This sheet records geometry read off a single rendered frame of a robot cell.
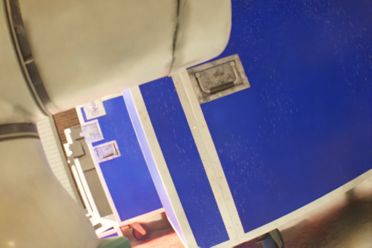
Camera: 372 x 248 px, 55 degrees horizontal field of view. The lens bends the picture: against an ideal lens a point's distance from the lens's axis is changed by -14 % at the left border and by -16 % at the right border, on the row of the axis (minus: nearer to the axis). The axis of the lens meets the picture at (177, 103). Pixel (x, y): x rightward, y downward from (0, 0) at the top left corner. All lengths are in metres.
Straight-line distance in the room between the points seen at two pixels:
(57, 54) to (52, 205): 0.11
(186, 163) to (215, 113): 0.16
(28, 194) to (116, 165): 2.21
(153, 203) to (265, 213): 1.46
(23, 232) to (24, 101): 0.10
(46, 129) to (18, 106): 8.20
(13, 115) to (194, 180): 0.84
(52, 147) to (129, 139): 6.00
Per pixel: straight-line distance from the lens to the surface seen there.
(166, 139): 1.10
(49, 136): 8.50
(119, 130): 2.53
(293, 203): 1.19
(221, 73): 1.17
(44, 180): 0.31
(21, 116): 0.32
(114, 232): 2.48
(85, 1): 0.28
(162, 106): 1.11
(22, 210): 0.28
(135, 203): 2.51
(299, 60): 1.23
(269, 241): 1.30
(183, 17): 0.29
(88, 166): 3.33
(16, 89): 0.30
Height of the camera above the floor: 0.47
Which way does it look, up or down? 7 degrees up
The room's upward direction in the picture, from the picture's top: 20 degrees counter-clockwise
